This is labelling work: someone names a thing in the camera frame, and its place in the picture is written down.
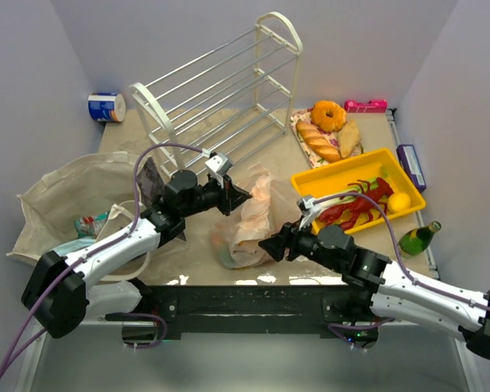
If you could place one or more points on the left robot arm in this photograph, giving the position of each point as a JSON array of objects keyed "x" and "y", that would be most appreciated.
[{"x": 56, "y": 293}]

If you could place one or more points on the cream canvas tote bag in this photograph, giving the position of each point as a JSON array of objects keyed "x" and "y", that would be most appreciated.
[{"x": 87, "y": 186}]

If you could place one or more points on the white celery cabbage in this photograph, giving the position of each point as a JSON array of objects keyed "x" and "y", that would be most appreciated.
[{"x": 348, "y": 195}]

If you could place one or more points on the yellow lemon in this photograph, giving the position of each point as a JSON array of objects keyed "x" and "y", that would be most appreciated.
[{"x": 399, "y": 202}]

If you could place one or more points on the green red snack packet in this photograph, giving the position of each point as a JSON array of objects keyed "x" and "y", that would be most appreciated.
[{"x": 90, "y": 226}]

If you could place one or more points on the tan triangular pastry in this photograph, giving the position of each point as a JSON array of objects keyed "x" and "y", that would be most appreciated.
[{"x": 348, "y": 138}]

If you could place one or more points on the translucent orange plastic bag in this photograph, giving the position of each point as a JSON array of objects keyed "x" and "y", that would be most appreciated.
[{"x": 235, "y": 239}]

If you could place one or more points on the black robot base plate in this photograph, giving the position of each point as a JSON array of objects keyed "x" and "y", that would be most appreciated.
[{"x": 328, "y": 311}]

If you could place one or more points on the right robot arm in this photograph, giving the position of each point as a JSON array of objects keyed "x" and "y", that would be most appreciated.
[{"x": 387, "y": 290}]

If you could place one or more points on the purple box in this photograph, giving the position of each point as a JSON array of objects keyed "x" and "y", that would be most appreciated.
[{"x": 408, "y": 160}]

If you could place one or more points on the yellow plastic bin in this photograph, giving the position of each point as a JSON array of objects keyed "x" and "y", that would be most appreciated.
[{"x": 334, "y": 177}]

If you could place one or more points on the orange ring doughnut bread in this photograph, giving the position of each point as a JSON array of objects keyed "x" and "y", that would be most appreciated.
[{"x": 328, "y": 116}]

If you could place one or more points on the blue toilet paper roll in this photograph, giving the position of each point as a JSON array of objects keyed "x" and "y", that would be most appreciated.
[{"x": 106, "y": 107}]

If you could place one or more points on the blue brown chips bag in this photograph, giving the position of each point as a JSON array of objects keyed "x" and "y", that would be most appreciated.
[{"x": 72, "y": 246}]

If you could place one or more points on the red lobster toy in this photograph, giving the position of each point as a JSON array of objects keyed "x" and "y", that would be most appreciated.
[{"x": 346, "y": 215}]

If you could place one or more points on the baguette bread loaf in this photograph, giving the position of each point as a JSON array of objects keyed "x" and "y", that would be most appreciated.
[{"x": 317, "y": 142}]

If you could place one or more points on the green glass bottle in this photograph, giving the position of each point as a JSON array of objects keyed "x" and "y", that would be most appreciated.
[{"x": 417, "y": 240}]

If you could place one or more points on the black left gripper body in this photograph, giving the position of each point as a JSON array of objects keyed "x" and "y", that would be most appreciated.
[{"x": 224, "y": 196}]

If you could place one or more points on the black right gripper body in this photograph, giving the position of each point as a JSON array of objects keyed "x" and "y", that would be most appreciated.
[{"x": 288, "y": 238}]

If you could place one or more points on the white metal shoe rack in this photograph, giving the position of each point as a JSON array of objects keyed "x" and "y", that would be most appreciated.
[{"x": 235, "y": 98}]

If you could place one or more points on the pink box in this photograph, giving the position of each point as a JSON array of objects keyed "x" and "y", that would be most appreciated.
[{"x": 370, "y": 107}]

